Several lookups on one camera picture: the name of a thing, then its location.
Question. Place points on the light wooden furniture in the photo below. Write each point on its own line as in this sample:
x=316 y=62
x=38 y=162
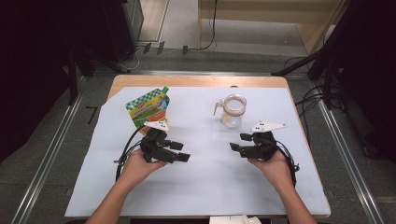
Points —
x=314 y=18

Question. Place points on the yellow seasoning pouch green spout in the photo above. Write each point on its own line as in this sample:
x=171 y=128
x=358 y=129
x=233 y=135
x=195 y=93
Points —
x=149 y=109

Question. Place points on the white table sheet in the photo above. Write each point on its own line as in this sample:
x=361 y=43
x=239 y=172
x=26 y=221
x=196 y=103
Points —
x=205 y=180

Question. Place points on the person's left hand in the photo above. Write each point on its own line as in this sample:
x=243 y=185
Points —
x=137 y=168

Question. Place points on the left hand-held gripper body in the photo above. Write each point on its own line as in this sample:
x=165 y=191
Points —
x=155 y=146

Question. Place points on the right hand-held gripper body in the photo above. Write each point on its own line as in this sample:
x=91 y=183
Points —
x=260 y=146

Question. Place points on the white paper object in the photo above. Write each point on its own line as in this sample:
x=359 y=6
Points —
x=233 y=219

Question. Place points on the black metal stand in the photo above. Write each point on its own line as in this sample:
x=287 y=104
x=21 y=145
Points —
x=81 y=62

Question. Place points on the black tripod stand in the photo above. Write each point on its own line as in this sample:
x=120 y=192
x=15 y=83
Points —
x=323 y=53

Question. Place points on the person's right hand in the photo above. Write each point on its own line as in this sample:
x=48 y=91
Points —
x=275 y=169

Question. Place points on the metal floor rail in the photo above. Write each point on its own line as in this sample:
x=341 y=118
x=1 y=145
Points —
x=46 y=155
x=348 y=161

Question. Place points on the black cabinet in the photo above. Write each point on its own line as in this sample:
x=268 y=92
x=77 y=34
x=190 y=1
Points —
x=123 y=28

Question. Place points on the glass jar with beige lid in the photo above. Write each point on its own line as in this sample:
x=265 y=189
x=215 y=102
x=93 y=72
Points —
x=232 y=119

